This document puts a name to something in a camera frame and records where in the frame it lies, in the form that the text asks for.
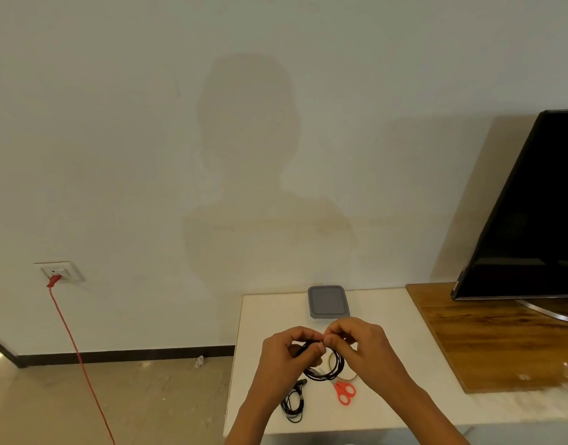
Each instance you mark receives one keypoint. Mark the person's left hand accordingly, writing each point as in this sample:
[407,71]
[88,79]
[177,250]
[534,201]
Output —
[277,366]

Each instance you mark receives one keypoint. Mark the person's right hand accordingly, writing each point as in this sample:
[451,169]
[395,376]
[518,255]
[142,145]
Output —
[376,356]

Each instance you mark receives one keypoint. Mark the clear tape roll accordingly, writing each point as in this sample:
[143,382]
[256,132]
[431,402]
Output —
[353,377]

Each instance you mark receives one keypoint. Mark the red scissors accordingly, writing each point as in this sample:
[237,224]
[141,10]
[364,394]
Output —
[345,393]

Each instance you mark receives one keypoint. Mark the grey lidded container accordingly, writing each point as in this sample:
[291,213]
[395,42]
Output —
[328,301]

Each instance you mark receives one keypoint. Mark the white scrap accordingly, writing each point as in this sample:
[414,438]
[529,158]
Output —
[199,361]

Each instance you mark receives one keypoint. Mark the wooden board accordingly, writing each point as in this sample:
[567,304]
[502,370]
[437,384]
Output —
[497,342]

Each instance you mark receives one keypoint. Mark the silver television stand leg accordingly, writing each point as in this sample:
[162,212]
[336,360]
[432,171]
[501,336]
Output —
[552,312]

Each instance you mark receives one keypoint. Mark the black television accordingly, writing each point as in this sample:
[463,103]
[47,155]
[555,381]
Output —
[529,213]

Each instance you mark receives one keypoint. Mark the white wall socket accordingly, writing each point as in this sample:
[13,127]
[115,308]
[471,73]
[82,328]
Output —
[70,271]

